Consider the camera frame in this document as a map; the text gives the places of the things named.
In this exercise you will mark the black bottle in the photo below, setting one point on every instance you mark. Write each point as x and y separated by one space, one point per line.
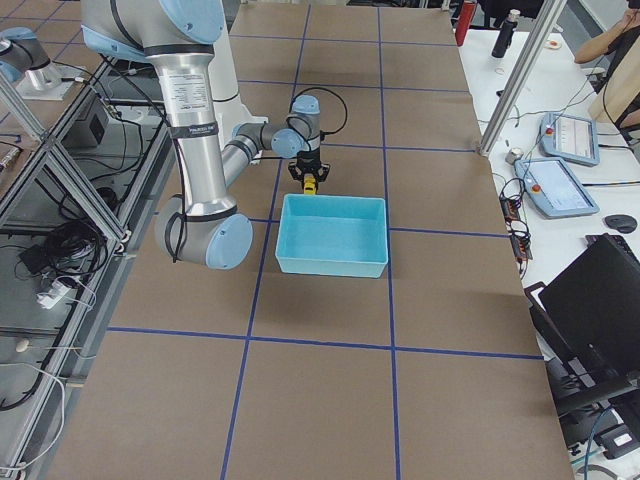
505 35

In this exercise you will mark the aluminium frame post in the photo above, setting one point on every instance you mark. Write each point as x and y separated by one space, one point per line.
547 18

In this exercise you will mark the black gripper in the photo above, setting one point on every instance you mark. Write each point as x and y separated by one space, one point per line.
308 163

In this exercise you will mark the teach pendant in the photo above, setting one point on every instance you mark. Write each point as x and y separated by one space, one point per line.
574 139
554 189

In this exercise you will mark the yellow beetle toy car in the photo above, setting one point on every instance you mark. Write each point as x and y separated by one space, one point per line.
310 185

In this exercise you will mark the seated person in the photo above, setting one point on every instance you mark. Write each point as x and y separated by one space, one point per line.
617 41

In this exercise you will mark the teach pendant near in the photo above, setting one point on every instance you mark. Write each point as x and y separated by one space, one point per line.
554 189

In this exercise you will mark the black laptop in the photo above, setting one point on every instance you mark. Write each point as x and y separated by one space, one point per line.
593 305

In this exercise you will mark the light blue plastic bin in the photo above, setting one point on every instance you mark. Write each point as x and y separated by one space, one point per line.
332 236

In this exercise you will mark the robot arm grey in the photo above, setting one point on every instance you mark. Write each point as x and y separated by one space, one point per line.
215 137

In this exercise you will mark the black computer mouse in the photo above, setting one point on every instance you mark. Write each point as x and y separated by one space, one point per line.
622 223

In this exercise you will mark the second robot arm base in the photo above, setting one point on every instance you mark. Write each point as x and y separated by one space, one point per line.
25 62

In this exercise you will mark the orange black usb hub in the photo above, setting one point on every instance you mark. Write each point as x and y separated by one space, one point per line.
517 229

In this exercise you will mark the teach pendant far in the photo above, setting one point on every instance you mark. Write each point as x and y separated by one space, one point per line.
574 139

